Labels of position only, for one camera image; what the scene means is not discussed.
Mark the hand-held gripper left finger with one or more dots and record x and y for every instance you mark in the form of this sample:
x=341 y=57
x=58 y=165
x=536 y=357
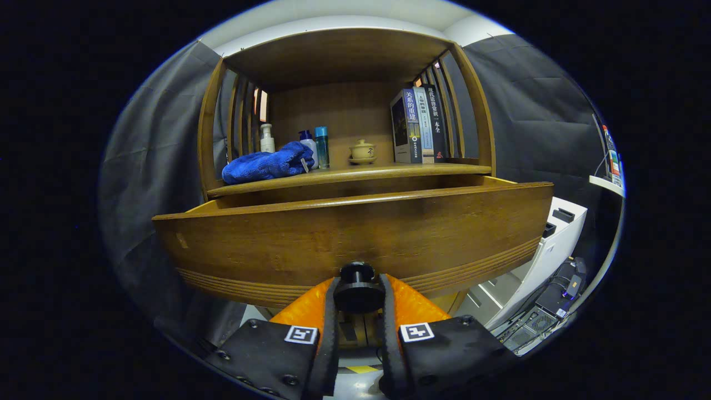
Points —
x=331 y=333

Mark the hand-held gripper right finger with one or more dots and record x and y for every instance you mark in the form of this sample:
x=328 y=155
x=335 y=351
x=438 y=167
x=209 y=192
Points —
x=387 y=339

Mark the wooden drawer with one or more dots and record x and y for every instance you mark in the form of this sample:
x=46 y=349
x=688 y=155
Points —
x=355 y=233

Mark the wooden countertop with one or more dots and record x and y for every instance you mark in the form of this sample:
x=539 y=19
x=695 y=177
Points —
x=383 y=169

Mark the white low cabinet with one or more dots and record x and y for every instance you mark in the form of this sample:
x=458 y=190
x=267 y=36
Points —
x=555 y=239

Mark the yellow black floor tape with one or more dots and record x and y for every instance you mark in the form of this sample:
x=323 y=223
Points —
x=362 y=369

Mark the blue towel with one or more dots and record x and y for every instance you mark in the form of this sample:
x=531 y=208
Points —
x=261 y=166

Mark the white bottle blue cap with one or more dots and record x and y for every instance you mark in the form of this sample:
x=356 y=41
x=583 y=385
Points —
x=310 y=150

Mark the beige lidded teacup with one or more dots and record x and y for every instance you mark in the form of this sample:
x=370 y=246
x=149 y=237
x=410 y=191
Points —
x=362 y=150

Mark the clear blue bottle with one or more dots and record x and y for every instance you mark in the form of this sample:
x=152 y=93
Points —
x=322 y=147

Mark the white pump bottle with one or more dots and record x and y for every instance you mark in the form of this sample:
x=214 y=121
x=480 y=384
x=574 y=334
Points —
x=267 y=143

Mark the blue spine book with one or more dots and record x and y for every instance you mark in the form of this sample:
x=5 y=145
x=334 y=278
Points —
x=411 y=128

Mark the light grey spine book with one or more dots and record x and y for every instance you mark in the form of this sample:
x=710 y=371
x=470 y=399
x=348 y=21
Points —
x=425 y=128

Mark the black spine book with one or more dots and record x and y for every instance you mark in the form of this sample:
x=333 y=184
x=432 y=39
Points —
x=437 y=128

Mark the white desk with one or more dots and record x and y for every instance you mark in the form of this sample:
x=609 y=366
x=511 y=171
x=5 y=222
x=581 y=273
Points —
x=605 y=185

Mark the red label water bottle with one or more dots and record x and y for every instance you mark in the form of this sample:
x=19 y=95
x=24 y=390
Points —
x=612 y=164

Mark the wooden cabinet frame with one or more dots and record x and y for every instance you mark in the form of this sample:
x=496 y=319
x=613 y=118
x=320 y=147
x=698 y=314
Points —
x=333 y=55

